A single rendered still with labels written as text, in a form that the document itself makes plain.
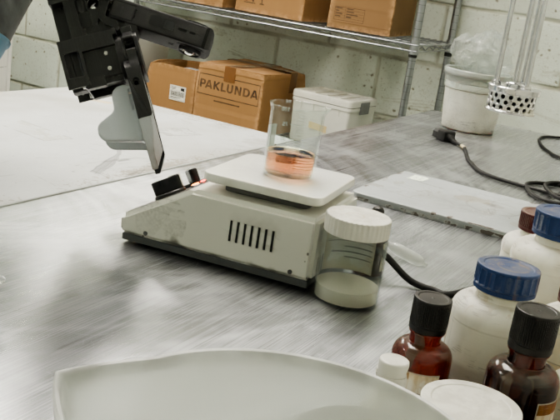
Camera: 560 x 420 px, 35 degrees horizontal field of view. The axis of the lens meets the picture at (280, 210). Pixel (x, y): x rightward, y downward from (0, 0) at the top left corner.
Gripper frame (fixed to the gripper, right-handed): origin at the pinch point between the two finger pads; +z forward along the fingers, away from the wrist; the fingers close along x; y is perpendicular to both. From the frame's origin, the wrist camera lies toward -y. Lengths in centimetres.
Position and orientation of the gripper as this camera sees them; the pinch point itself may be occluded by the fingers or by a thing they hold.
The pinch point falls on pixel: (160, 157)
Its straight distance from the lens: 95.1
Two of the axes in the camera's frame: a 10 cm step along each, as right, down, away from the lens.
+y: -9.6, 2.6, -0.8
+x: 0.7, -0.7, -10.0
